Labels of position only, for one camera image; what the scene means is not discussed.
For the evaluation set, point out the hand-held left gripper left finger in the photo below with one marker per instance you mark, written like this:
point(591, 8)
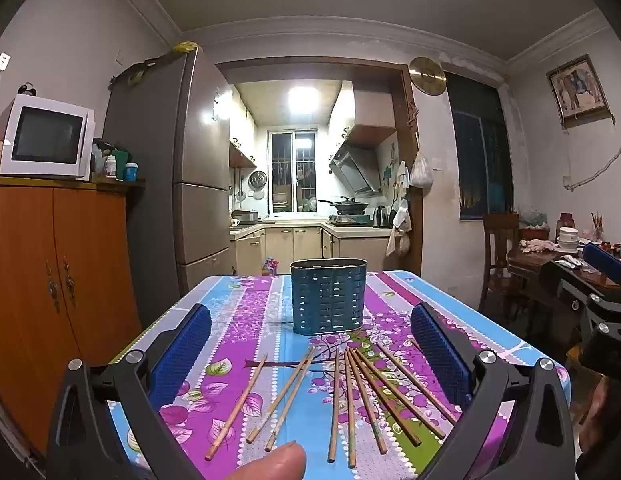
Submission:
point(183, 355)

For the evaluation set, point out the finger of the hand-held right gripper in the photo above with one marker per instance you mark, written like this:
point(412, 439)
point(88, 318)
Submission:
point(608, 262)
point(565, 277)

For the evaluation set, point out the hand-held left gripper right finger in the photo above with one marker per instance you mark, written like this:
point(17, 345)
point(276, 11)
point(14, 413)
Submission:
point(440, 355)

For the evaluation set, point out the bunch of wooden chopsticks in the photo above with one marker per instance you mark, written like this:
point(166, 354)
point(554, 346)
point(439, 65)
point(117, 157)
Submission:
point(360, 400)

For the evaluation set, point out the blue perforated utensil holder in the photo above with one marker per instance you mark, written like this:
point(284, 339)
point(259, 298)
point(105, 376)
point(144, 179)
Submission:
point(328, 295)

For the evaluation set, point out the person's right hand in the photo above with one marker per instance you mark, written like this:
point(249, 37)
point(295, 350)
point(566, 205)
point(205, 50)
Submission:
point(598, 415)

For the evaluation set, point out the person's left hand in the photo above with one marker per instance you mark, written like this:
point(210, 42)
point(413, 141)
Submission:
point(273, 465)

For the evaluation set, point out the stack of white bowls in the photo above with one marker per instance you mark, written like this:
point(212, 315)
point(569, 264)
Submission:
point(568, 239)

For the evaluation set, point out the red jar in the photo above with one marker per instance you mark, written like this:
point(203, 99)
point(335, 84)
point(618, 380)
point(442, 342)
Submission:
point(565, 220)

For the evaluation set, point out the floral striped tablecloth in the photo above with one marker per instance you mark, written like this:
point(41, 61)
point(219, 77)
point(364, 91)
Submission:
point(240, 320)

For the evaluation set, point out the wooden chair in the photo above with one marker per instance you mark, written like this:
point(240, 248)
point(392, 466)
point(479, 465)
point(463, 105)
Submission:
point(498, 245)

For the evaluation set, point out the colourful toy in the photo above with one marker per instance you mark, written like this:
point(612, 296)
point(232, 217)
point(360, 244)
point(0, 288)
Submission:
point(270, 266)

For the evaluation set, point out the hanging cloth bags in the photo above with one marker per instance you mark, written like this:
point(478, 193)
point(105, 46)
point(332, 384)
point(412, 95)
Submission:
point(398, 232)

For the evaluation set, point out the dark night window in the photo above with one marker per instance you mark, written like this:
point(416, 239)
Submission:
point(480, 160)

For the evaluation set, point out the steel electric kettle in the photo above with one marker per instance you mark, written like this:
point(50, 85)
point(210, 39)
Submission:
point(381, 217)

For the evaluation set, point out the orange wooden cabinet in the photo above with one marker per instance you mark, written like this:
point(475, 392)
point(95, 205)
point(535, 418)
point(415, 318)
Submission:
point(50, 285)

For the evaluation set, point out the beige kitchen base cabinets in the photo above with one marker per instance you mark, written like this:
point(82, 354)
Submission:
point(300, 247)

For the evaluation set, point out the gas stove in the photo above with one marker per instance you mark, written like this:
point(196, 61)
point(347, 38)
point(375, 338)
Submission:
point(350, 219)

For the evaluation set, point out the black wok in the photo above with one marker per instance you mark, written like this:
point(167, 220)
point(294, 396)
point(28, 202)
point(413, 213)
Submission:
point(350, 205)

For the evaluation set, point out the hanging white plastic bag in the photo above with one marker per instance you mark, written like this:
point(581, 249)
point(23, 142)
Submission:
point(421, 172)

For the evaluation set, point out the hanging steel strainer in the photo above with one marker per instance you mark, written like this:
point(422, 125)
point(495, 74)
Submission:
point(258, 182)

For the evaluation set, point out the teal lidded cup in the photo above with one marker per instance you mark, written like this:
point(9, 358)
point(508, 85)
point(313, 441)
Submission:
point(131, 172)

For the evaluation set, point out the grey refrigerator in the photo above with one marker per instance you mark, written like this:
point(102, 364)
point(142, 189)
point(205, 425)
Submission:
point(155, 160)

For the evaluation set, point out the steel range hood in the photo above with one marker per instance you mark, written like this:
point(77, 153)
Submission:
point(355, 167)

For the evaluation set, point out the barred kitchen window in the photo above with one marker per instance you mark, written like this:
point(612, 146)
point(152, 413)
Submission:
point(293, 170)

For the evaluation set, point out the white microwave oven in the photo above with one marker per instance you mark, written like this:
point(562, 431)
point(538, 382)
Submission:
point(45, 135)

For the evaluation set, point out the kitchen ceiling light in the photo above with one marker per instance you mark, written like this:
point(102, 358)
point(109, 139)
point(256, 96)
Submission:
point(304, 100)

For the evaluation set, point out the small alarm clock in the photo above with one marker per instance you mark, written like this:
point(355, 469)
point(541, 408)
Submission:
point(28, 90)

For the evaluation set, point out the yellow item on refrigerator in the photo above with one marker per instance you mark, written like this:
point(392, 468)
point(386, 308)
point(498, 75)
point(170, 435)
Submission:
point(186, 47)

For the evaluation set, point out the framed wall picture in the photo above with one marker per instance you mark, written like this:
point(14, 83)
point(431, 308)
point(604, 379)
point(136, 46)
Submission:
point(578, 87)

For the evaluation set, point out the golden wall clock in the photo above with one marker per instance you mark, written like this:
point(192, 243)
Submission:
point(427, 76)

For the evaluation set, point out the white wall switch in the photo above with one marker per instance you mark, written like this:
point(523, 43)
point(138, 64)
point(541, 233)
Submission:
point(3, 61)

